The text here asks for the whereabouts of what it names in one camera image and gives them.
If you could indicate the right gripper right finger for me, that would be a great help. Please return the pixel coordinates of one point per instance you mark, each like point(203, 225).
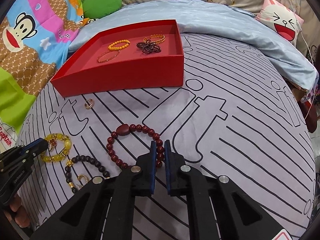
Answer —
point(184, 180)

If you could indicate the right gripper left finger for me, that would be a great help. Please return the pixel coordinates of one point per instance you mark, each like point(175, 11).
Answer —
point(135, 181)

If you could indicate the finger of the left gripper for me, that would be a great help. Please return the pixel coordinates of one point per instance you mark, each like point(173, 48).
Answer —
point(35, 148)

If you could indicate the red jewelry tray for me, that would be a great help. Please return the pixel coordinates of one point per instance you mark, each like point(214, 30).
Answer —
point(151, 55)

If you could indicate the person's left hand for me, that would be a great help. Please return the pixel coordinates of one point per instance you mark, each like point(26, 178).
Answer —
point(21, 218)

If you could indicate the grey striped bed sheet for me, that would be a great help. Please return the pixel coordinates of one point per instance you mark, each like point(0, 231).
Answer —
point(234, 116)

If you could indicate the cartoon monkey quilt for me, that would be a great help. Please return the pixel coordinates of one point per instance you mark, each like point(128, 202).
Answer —
point(35, 37)

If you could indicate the thin gold bangle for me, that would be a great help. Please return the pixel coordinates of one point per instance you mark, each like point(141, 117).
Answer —
point(107, 56)

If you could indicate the light blue pillow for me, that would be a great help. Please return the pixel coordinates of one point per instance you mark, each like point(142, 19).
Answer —
point(196, 16)

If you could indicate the green plush cushion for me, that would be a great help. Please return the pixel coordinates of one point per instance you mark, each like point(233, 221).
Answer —
point(100, 8)

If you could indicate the pink cat face pillow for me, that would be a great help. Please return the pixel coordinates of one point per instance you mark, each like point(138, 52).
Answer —
point(280, 19)

